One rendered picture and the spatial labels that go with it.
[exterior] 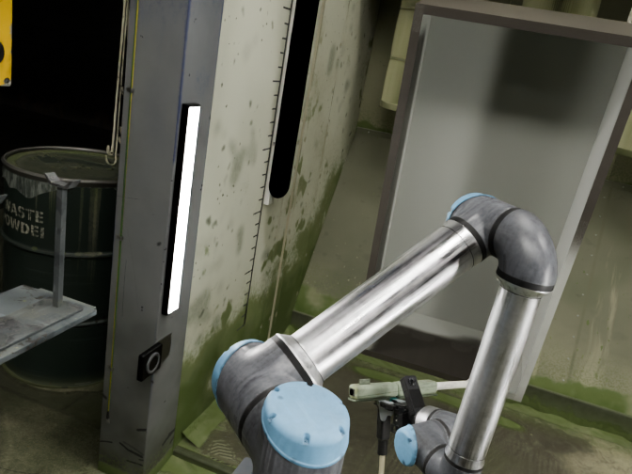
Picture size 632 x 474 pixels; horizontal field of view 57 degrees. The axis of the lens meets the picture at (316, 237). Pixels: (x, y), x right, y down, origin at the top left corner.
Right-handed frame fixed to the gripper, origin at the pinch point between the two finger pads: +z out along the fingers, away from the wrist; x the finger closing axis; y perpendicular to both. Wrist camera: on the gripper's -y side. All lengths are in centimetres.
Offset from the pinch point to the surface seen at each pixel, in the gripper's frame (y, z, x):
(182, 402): 9, 60, -43
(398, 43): -151, 77, 60
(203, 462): 30, 56, -36
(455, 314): -23, 30, 57
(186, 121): -77, 7, -63
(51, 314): -26, 1, -94
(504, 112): -93, -10, 39
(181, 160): -67, 11, -62
